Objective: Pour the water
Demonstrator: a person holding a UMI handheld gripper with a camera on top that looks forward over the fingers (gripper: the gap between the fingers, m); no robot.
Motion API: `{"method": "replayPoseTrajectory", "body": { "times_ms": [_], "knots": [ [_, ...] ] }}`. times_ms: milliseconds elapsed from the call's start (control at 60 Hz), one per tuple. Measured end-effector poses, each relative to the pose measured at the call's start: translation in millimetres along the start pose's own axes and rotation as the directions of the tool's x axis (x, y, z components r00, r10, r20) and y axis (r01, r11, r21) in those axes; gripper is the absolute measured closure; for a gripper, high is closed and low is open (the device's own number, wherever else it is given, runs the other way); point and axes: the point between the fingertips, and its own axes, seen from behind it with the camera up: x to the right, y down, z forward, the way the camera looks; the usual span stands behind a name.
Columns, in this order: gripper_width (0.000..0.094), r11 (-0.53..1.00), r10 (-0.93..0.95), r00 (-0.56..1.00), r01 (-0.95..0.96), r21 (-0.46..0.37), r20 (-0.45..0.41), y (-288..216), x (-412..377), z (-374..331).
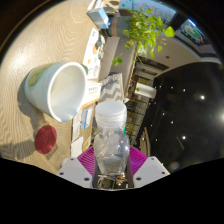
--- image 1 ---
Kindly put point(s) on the flat round red coaster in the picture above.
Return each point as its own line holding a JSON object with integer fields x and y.
{"x": 45, "y": 139}

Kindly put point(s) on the white yellow menu box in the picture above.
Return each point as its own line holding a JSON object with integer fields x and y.
{"x": 93, "y": 56}

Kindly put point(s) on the green potted plant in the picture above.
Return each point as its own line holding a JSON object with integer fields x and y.
{"x": 146, "y": 28}

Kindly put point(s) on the white paper cards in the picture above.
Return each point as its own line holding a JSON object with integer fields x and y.
{"x": 76, "y": 126}

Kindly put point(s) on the white ceramic mug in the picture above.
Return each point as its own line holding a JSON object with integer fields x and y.
{"x": 63, "y": 90}

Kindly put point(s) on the clear white-capped plastic bottle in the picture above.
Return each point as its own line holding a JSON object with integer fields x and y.
{"x": 111, "y": 115}

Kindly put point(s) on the white paper napkin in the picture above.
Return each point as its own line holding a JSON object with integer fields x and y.
{"x": 76, "y": 146}

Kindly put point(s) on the yellow square card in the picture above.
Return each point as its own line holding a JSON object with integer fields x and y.
{"x": 87, "y": 143}

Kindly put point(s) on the blue white tissue box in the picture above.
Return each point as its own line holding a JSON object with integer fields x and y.
{"x": 98, "y": 18}

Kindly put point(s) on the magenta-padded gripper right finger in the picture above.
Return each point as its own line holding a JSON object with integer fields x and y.
{"x": 151, "y": 170}

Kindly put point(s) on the framed wall poster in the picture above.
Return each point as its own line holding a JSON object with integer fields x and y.
{"x": 193, "y": 35}

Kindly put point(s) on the group of ceiling lights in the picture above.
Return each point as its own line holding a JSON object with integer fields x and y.
{"x": 202, "y": 97}

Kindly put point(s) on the blue white card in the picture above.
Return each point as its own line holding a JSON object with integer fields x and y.
{"x": 86, "y": 117}

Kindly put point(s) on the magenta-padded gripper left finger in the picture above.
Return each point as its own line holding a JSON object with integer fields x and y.
{"x": 74, "y": 170}

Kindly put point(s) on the white round column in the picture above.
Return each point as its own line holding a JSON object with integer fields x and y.
{"x": 145, "y": 90}

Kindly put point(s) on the grey curved sofa bench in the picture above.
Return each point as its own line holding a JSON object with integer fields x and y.
{"x": 111, "y": 55}

